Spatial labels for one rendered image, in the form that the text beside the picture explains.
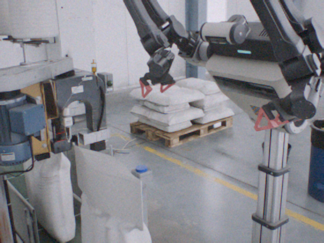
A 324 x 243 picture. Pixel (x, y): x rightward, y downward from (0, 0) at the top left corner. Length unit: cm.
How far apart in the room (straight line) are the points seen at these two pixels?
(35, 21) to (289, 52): 85
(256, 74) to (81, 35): 438
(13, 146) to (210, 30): 80
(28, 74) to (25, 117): 17
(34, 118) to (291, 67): 85
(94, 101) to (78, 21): 383
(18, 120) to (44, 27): 34
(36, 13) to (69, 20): 407
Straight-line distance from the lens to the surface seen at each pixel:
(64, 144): 168
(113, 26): 647
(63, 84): 163
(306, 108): 93
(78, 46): 548
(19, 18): 137
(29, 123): 131
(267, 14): 92
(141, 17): 136
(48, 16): 137
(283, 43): 94
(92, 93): 170
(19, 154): 140
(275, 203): 169
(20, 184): 294
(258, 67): 133
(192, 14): 750
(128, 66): 669
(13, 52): 440
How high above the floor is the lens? 162
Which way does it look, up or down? 17 degrees down
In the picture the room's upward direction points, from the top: 1 degrees counter-clockwise
